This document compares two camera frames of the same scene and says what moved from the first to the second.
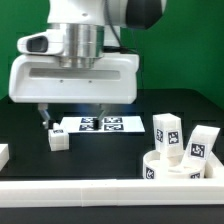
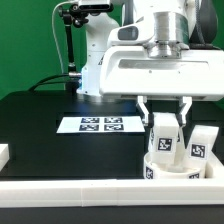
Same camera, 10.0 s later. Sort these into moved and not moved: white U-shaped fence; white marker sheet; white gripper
Moved: white gripper
Not moved: white U-shaped fence; white marker sheet
